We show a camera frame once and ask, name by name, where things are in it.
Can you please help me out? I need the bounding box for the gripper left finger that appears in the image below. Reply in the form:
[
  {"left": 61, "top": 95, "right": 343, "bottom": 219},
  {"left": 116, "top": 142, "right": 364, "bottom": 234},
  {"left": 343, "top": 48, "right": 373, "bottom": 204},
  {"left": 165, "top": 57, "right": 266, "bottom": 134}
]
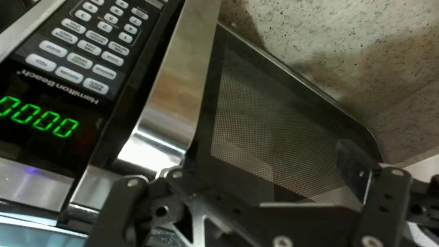
[{"left": 84, "top": 167, "right": 289, "bottom": 247}]

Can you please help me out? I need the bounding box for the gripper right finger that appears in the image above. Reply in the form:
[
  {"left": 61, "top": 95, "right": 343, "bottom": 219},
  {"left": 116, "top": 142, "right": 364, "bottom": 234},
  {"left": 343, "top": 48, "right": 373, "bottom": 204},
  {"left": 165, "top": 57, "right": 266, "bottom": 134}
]
[{"left": 335, "top": 139, "right": 439, "bottom": 247}]

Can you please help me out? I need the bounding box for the black and silver microwave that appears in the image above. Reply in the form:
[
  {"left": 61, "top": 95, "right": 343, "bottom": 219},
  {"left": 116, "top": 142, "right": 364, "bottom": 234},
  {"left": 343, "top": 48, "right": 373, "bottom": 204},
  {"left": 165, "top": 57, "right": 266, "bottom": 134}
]
[{"left": 0, "top": 0, "right": 384, "bottom": 247}]

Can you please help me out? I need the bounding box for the microwave door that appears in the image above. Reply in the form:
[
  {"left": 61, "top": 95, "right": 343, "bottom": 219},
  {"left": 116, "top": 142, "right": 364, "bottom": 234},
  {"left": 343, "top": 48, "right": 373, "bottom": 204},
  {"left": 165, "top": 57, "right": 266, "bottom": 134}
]
[{"left": 114, "top": 0, "right": 384, "bottom": 211}]

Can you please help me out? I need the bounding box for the silver microwave door handle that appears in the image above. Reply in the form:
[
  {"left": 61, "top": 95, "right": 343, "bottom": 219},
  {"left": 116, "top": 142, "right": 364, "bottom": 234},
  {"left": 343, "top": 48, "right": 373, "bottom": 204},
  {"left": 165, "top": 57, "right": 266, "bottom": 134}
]
[{"left": 115, "top": 0, "right": 223, "bottom": 170}]

